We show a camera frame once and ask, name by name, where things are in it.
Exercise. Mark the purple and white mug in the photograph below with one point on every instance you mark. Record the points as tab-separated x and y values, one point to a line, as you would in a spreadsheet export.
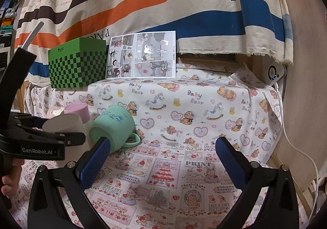
82	110

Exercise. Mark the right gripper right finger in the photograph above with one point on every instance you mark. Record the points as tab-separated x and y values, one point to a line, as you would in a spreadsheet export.
280	205

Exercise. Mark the white ceramic mug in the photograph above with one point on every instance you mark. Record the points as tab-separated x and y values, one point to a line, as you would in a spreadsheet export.
70	127

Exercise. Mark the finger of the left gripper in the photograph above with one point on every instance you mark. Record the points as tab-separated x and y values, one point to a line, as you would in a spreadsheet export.
74	138

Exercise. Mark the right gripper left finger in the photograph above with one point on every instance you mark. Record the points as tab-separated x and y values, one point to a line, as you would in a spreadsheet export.
46	208

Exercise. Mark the comic strip card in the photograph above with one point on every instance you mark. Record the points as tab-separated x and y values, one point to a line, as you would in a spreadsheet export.
142	55

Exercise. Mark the mint green mug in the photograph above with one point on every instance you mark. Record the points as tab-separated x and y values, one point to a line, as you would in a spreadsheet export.
118	126

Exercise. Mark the striped hanging cloth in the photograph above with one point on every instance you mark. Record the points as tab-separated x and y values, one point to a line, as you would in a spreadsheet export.
250	27

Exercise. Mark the pink and white drip mug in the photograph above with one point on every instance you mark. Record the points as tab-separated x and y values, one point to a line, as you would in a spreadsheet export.
54	112

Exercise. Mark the white smart speaker device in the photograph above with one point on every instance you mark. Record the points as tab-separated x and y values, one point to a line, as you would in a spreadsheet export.
272	73

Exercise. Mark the green checkered box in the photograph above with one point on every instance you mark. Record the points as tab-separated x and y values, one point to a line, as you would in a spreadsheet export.
77	63

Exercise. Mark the baby bear printed cloth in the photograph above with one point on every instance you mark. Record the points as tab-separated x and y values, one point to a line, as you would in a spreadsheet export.
197	103

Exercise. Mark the person's left hand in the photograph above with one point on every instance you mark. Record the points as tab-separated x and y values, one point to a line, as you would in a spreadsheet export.
11	181

